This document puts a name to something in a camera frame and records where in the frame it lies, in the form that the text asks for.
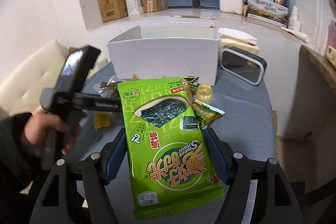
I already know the green seaweed snack bag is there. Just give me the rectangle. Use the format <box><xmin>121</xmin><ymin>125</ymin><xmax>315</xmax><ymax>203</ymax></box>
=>
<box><xmin>117</xmin><ymin>77</ymin><xmax>224</xmax><ymax>221</ymax></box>

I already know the person left hand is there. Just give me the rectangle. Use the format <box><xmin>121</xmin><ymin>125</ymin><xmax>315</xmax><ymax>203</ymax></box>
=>
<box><xmin>21</xmin><ymin>110</ymin><xmax>81</xmax><ymax>157</ymax></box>

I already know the orange jelly cup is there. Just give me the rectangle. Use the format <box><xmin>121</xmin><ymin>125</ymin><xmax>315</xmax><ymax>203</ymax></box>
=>
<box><xmin>94</xmin><ymin>111</ymin><xmax>110</xmax><ymax>130</ymax></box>

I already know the green peas snack bag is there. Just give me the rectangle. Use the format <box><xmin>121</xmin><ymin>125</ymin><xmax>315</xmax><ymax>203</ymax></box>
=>
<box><xmin>191</xmin><ymin>99</ymin><xmax>225</xmax><ymax>130</ymax></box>

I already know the clear dried meat package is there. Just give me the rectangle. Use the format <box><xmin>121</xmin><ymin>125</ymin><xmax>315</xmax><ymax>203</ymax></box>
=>
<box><xmin>93</xmin><ymin>80</ymin><xmax>120</xmax><ymax>100</ymax></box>

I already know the cream leather sofa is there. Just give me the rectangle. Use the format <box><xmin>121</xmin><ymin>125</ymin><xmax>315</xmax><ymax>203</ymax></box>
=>
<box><xmin>1</xmin><ymin>40</ymin><xmax>70</xmax><ymax>119</ymax></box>

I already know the pale yellow jelly cup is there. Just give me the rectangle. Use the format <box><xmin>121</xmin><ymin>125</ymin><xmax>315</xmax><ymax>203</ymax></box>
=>
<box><xmin>196</xmin><ymin>84</ymin><xmax>213</xmax><ymax>103</ymax></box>

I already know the crumpled green peas bag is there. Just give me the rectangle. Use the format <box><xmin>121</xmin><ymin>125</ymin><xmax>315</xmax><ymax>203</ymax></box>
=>
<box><xmin>181</xmin><ymin>76</ymin><xmax>199</xmax><ymax>95</ymax></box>

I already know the white framed tray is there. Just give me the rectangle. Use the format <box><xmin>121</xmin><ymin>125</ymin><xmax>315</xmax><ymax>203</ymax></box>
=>
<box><xmin>219</xmin><ymin>46</ymin><xmax>267</xmax><ymax>86</ymax></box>

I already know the white cardboard box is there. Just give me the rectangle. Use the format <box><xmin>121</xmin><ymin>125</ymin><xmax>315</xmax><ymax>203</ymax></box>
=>
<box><xmin>107</xmin><ymin>21</ymin><xmax>220</xmax><ymax>86</ymax></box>

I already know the white folded paper stack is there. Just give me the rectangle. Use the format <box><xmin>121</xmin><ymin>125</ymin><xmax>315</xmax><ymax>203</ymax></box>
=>
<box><xmin>218</xmin><ymin>28</ymin><xmax>257</xmax><ymax>45</ymax></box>

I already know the wooden side shelf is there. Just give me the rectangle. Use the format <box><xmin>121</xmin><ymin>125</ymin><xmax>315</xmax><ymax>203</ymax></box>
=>
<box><xmin>300</xmin><ymin>45</ymin><xmax>336</xmax><ymax>95</ymax></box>

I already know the cream tea box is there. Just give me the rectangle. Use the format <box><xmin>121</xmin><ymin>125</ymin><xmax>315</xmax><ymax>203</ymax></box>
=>
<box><xmin>325</xmin><ymin>46</ymin><xmax>336</xmax><ymax>70</ymax></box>

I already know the printed landscape carton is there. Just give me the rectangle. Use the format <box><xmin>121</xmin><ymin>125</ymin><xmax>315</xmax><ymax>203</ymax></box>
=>
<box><xmin>247</xmin><ymin>0</ymin><xmax>288</xmax><ymax>28</ymax></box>

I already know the white foam box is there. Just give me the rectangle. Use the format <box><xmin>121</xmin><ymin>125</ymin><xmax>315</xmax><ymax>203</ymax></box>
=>
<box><xmin>219</xmin><ymin>0</ymin><xmax>243</xmax><ymax>15</ymax></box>

